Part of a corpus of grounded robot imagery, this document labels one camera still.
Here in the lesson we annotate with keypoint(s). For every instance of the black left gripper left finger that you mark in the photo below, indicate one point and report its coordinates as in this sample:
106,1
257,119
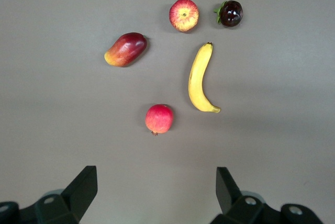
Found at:
76,197

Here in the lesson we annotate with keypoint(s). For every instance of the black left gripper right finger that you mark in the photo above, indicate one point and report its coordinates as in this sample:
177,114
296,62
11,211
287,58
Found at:
230,197

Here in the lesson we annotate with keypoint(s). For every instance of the yellow banana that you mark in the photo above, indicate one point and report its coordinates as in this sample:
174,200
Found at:
196,82

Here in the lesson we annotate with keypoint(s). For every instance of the red yellow apple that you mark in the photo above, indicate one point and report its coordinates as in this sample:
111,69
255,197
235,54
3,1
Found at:
183,15

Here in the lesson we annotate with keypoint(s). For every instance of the large table cover mat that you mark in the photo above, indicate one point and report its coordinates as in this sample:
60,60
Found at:
52,103

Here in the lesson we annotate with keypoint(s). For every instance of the red pomegranate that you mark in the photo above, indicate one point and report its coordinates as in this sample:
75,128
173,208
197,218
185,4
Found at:
159,119

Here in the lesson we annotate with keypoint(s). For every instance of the red yellow mango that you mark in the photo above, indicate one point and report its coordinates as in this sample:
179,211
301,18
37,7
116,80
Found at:
125,50

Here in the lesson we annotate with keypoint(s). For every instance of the dark purple plum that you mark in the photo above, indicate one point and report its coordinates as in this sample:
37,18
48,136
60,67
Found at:
231,14

